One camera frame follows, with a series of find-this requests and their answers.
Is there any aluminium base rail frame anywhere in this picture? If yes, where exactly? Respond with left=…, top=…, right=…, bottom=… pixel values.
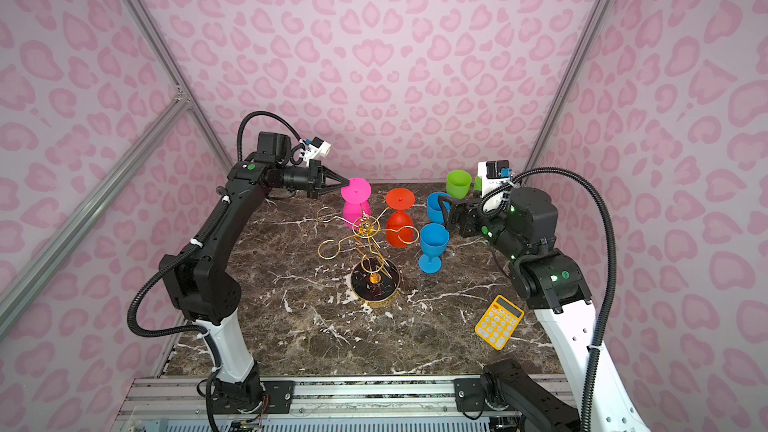
left=111, top=375, right=520, bottom=431

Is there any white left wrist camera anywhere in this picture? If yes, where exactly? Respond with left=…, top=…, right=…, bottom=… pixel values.
left=300, top=137, right=331, bottom=165

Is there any yellow calculator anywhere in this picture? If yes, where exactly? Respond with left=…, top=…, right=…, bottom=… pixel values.
left=474, top=295, right=525, bottom=351

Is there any aluminium enclosure frame strut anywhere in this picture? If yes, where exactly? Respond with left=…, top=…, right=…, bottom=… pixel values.
left=1, top=0, right=233, bottom=337

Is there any left black corrugated cable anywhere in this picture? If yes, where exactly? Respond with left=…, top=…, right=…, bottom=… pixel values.
left=125, top=110, right=307, bottom=432

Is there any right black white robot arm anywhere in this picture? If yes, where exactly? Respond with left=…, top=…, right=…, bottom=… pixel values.
left=438, top=183, right=648, bottom=431

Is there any blue wine glass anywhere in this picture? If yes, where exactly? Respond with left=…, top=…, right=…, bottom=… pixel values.
left=418, top=223, right=450, bottom=274
left=426, top=192, right=447, bottom=224

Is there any red wine glass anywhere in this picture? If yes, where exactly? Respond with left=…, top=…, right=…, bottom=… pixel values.
left=386, top=188, right=418, bottom=248

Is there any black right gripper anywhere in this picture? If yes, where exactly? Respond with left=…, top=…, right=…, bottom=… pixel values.
left=436, top=188, right=528, bottom=262

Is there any gold wire wine glass rack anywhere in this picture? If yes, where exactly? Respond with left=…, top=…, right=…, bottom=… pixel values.
left=315, top=206, right=420, bottom=308

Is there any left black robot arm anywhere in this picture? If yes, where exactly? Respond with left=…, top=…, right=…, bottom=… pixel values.
left=160, top=132, right=349, bottom=412

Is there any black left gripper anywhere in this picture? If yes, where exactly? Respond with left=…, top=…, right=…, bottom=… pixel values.
left=276, top=162, right=349, bottom=199

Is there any magenta wine glass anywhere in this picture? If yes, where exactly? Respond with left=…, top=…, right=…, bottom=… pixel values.
left=341, top=178, right=372, bottom=228

